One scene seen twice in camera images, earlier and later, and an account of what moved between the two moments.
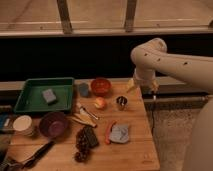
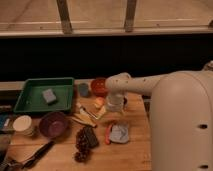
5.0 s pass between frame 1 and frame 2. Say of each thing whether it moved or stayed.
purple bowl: stayed
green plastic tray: stayed
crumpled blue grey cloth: stayed
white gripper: moved
